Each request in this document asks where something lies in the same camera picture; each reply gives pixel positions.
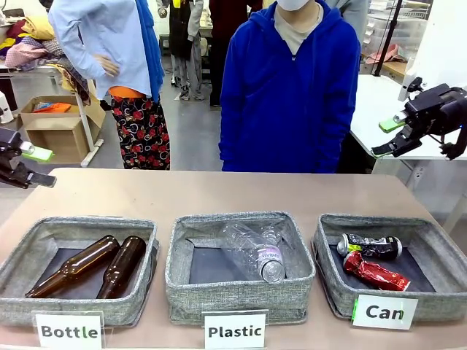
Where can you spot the shelf with plastic boxes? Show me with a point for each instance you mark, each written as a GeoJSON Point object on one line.
{"type": "Point", "coordinates": [412, 25]}

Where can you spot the grey face mask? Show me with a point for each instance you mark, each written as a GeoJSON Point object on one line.
{"type": "Point", "coordinates": [292, 3]}

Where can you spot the orange waist cloth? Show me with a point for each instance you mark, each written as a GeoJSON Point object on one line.
{"type": "Point", "coordinates": [126, 92]}

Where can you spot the large clear plastic bottle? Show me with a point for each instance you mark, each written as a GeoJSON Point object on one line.
{"type": "Point", "coordinates": [237, 244]}

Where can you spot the black stand pole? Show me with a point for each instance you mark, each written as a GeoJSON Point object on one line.
{"type": "Point", "coordinates": [388, 36]}

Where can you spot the white black tabletop device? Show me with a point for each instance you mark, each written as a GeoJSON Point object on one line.
{"type": "Point", "coordinates": [406, 89]}

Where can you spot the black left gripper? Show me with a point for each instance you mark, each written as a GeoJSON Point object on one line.
{"type": "Point", "coordinates": [7, 144]}

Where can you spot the white side table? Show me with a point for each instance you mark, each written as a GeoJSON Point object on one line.
{"type": "Point", "coordinates": [372, 109]}

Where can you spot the light blue mannequin shirt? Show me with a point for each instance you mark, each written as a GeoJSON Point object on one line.
{"type": "Point", "coordinates": [91, 33]}

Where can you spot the person in dark trousers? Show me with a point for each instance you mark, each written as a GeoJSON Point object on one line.
{"type": "Point", "coordinates": [9, 91]}

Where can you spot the red floral black skirt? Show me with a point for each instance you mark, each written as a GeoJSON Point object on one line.
{"type": "Point", "coordinates": [142, 135]}

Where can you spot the crushed black can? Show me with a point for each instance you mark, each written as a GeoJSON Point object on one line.
{"type": "Point", "coordinates": [376, 246]}

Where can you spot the brown cardboard box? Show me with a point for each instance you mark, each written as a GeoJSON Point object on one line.
{"type": "Point", "coordinates": [62, 142]}

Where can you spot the pile of colourful clothes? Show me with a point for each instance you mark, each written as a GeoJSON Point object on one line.
{"type": "Point", "coordinates": [33, 51]}

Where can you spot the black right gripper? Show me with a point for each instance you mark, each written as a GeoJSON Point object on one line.
{"type": "Point", "coordinates": [438, 109]}

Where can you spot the person in blue hoodie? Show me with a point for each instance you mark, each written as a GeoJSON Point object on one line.
{"type": "Point", "coordinates": [292, 109]}

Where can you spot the white Can label sign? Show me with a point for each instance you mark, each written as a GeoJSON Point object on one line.
{"type": "Point", "coordinates": [385, 312]}

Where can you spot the grey fabric basket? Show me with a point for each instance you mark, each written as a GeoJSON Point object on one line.
{"type": "Point", "coordinates": [441, 248]}
{"type": "Point", "coordinates": [22, 262]}
{"type": "Point", "coordinates": [237, 299]}

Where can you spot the person's left forearm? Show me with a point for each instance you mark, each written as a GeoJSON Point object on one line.
{"type": "Point", "coordinates": [335, 146]}

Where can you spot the person's right forearm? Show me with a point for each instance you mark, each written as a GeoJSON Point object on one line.
{"type": "Point", "coordinates": [233, 146]}

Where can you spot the pink cloth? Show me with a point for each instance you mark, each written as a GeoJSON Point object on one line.
{"type": "Point", "coordinates": [388, 53]}

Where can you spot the blue hanging scarf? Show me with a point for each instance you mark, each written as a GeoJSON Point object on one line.
{"type": "Point", "coordinates": [149, 43]}

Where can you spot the grey undershirt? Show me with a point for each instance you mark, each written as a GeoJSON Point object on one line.
{"type": "Point", "coordinates": [293, 36]}

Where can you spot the white Plastic label sign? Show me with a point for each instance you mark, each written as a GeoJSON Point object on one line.
{"type": "Point", "coordinates": [235, 331]}

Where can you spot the brown glass bottle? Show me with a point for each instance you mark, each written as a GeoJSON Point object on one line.
{"type": "Point", "coordinates": [80, 262]}
{"type": "Point", "coordinates": [124, 262]}

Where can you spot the orange cloth in box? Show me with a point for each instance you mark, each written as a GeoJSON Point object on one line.
{"type": "Point", "coordinates": [54, 107]}

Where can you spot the small clear plastic bottle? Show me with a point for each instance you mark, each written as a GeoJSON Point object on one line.
{"type": "Point", "coordinates": [271, 255]}

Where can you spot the person in dark clothes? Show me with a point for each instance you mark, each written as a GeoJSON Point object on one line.
{"type": "Point", "coordinates": [216, 73]}

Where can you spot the crushed red can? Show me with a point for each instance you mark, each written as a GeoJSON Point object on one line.
{"type": "Point", "coordinates": [376, 273]}

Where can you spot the white Bottle label sign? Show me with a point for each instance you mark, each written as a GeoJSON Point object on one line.
{"type": "Point", "coordinates": [69, 331]}

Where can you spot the white mannequin hand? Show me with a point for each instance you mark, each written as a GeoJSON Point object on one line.
{"type": "Point", "coordinates": [107, 65]}

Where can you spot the white background table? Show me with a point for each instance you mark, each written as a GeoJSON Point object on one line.
{"type": "Point", "coordinates": [87, 127]}

